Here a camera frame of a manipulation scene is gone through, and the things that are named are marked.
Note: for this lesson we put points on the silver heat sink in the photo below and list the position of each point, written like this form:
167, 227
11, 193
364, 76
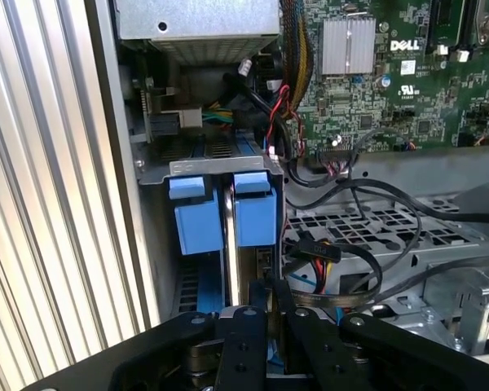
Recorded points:
346, 47

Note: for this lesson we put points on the metal disk bay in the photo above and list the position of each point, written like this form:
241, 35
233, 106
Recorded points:
216, 166

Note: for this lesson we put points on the green motherboard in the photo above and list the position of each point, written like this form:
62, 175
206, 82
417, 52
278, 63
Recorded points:
432, 102

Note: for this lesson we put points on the black RAM slot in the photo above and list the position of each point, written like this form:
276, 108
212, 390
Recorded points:
464, 24
438, 24

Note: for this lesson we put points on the black PC case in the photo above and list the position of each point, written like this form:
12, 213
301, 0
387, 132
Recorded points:
118, 81

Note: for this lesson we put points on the blue plastic disk carrier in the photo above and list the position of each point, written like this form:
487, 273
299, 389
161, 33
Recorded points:
197, 228

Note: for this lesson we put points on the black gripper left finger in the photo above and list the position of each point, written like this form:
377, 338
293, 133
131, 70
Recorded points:
240, 346

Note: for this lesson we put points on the grey metal drive cage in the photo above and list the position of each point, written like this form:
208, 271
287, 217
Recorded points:
432, 171

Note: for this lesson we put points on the silver power supply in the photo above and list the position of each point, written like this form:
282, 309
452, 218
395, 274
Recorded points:
195, 20

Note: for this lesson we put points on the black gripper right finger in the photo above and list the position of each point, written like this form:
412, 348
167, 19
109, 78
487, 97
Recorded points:
411, 354

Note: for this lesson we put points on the hard disk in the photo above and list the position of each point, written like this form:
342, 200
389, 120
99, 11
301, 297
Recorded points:
254, 220

